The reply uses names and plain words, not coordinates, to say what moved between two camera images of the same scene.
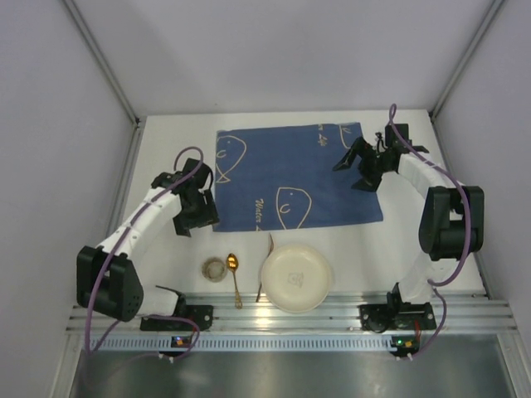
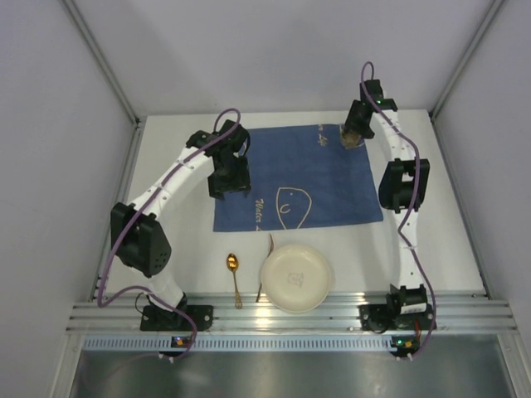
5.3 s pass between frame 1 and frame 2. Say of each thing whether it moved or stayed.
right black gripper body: moved
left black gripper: moved
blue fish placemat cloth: stayed
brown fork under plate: stayed
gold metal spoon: stayed
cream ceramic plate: stayed
